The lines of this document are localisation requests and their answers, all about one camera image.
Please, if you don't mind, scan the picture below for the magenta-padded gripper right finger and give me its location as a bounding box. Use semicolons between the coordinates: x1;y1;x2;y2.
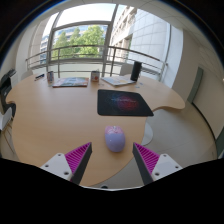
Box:
132;142;184;186

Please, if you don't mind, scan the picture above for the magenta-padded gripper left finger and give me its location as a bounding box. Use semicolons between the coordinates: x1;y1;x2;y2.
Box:
39;141;94;186

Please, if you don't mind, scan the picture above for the pink and lilac computer mouse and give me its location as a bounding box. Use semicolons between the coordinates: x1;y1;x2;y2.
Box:
104;125;127;154

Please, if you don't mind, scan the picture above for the black mouse pad red print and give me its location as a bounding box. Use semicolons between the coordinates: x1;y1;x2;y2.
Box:
97;88;155;118

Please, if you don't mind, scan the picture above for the white round table base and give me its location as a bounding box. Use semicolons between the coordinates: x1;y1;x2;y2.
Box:
141;121;154;147

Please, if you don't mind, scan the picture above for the colourful closed magazine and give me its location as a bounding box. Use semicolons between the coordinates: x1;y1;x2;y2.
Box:
51;76;90;89

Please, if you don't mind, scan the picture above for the white chair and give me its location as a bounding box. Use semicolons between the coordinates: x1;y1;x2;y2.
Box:
119;63;134;77
0;107;14;132

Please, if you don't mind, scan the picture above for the open light booklet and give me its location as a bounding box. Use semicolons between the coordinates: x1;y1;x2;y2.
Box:
101;75;137;87

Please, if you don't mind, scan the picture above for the printed drink can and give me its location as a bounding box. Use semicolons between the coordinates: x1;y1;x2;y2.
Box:
46;70;55;84

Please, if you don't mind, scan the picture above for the black cylinder speaker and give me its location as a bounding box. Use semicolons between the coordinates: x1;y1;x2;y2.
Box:
130;60;143;82

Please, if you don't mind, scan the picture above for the grey metal railing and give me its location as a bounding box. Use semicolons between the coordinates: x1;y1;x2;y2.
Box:
25;44;168;79

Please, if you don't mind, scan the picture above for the black and white printer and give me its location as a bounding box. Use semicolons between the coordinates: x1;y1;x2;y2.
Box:
0;68;17;118

